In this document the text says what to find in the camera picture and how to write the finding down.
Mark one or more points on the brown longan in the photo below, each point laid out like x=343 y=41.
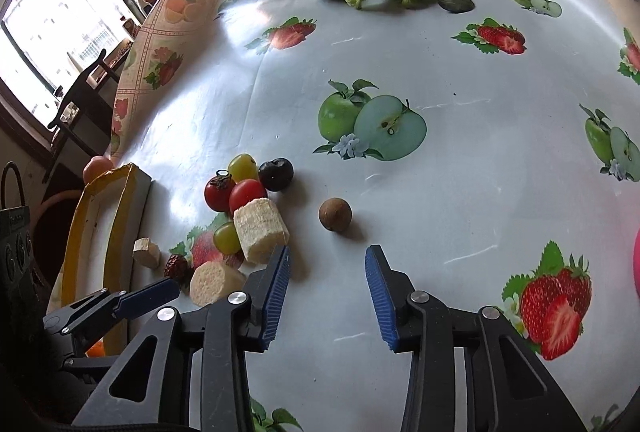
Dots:
x=335 y=213

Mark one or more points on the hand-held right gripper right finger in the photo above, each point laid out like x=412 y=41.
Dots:
x=380 y=297

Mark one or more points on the dark purple grape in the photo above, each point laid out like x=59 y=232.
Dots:
x=275 y=173

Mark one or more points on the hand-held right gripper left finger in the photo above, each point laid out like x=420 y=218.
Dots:
x=277 y=297

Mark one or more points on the dark wooden chair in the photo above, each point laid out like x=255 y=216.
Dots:
x=75 y=107

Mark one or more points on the red date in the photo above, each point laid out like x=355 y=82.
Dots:
x=176 y=267

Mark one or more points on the beige fruit-print tablecloth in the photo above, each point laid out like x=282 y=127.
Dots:
x=165 y=42

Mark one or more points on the white spray bottle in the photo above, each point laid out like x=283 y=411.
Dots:
x=141 y=3

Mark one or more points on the white fruit-print tablecloth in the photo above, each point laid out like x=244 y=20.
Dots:
x=450 y=162

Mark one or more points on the medium sugarcane piece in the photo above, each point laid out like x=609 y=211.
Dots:
x=212 y=283

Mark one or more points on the yellow-rimmed cardboard box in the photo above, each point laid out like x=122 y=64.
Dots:
x=95 y=237

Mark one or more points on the small orange fruit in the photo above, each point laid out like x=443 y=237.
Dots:
x=95 y=349

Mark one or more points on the stemless cherry tomato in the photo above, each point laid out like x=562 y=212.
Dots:
x=245 y=194

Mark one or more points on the round hoop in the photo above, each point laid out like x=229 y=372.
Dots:
x=50 y=199

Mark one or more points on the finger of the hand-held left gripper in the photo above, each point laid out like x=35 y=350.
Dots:
x=145 y=299

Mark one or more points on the cherry tomato with stem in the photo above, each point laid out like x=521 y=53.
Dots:
x=217 y=194

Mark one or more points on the pink object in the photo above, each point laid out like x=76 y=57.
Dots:
x=636 y=262

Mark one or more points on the red apple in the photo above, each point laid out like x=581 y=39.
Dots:
x=96 y=170

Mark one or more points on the green grape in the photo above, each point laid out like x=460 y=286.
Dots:
x=242 y=166
x=226 y=237

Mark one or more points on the small wooden block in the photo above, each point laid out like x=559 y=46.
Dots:
x=146 y=253

